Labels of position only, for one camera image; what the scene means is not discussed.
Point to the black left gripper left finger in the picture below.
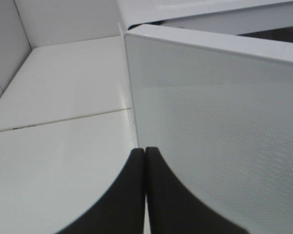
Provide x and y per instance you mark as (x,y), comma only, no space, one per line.
(121,210)

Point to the white microwave door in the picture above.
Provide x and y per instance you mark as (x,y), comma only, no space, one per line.
(219,108)

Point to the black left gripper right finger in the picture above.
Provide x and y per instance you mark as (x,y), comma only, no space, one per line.
(173,209)

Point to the white microwave oven body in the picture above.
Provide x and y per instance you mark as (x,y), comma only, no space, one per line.
(221,16)

